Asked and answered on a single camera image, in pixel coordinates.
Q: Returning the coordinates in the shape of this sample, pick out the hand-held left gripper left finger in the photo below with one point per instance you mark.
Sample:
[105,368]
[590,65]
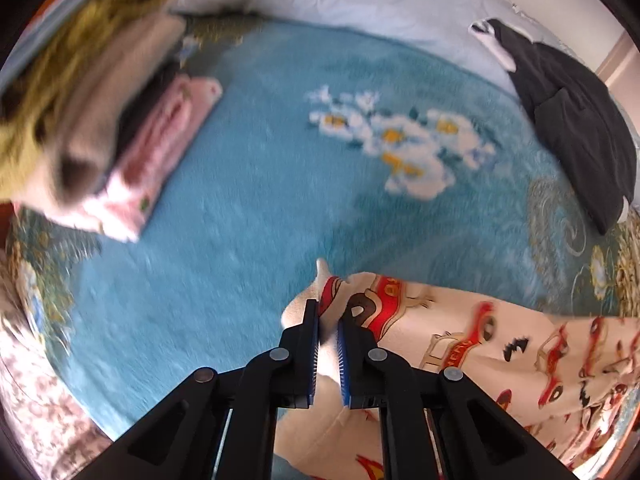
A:
[314,355]

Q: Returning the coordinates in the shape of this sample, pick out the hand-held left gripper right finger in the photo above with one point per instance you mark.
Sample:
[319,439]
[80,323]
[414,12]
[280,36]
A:
[344,365]

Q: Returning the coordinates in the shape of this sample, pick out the cream car-print garment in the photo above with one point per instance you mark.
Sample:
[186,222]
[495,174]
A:
[500,350]

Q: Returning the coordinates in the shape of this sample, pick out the stack of folded clothes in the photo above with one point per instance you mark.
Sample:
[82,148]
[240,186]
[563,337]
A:
[75,40]

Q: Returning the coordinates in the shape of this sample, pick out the teal floral blanket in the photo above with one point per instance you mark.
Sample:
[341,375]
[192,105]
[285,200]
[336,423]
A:
[250,200]

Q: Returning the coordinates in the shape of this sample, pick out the pink folded cloth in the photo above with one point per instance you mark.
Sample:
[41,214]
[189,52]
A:
[165,135]

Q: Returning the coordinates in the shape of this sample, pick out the pink and brown floral blanket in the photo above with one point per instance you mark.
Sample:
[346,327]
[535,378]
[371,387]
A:
[30,385]

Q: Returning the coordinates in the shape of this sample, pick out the black folded garment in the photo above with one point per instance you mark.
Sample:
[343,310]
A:
[145,105]

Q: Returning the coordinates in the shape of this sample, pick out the dark navy garment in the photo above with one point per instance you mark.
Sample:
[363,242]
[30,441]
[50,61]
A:
[575,125]

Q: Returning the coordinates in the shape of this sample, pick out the beige folded garment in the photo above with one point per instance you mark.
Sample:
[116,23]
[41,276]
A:
[115,75]

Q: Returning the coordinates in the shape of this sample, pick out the light blue folded cloth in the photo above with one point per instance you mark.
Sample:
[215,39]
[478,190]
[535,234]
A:
[45,15]

